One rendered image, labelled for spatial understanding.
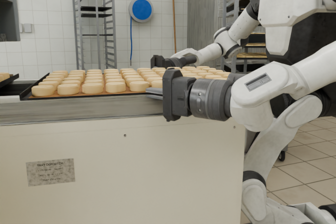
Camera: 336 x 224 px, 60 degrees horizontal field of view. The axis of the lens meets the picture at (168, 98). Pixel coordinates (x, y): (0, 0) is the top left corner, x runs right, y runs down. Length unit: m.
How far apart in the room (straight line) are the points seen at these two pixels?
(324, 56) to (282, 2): 0.42
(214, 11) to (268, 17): 3.35
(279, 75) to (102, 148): 0.46
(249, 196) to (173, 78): 0.54
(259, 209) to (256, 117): 0.54
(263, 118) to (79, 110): 0.43
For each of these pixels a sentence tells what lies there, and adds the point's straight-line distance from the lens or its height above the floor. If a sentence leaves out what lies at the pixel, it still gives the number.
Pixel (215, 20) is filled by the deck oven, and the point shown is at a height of 1.26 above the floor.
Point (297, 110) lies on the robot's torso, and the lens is 1.03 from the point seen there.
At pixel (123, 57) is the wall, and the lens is 4.96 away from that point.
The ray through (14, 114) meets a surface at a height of 0.86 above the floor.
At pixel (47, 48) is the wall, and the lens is 4.85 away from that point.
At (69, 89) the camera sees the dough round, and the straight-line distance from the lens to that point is 0.72.
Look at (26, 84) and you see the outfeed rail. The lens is 1.06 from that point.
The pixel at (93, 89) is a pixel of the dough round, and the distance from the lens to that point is 0.72.
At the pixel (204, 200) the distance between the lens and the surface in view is 0.90.
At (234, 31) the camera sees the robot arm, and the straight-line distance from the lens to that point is 1.37.
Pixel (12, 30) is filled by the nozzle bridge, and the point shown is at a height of 1.06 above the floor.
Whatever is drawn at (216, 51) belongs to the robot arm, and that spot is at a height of 0.97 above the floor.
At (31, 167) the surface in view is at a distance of 0.80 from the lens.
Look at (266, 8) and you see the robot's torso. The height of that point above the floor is 1.13.
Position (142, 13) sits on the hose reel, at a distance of 4.89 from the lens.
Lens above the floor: 1.04
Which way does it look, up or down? 12 degrees down
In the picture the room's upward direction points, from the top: straight up
